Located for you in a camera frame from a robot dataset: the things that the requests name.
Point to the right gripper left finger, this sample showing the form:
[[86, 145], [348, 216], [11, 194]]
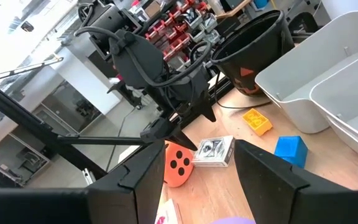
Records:
[[129, 193]]

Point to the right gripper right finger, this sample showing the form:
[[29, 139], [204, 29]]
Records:
[[275, 193]]

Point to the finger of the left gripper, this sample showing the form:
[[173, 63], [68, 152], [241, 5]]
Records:
[[163, 133], [206, 107]]

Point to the orange foam die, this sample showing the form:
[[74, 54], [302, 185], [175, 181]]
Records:
[[177, 166]]

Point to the black and white card deck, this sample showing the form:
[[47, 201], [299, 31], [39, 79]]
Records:
[[214, 152]]

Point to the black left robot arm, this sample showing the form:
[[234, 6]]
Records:
[[135, 59]]

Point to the small blue brick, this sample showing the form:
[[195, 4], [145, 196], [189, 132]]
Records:
[[291, 151]]

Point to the yellow-orange flat brick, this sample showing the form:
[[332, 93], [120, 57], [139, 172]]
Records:
[[256, 122]]

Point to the shelf with red bins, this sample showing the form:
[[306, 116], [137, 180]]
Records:
[[176, 29]]

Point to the black pumpkin face bucket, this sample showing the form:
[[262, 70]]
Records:
[[253, 53]]

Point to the grey plastic bin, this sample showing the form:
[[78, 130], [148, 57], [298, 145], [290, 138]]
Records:
[[353, 124], [297, 102]]

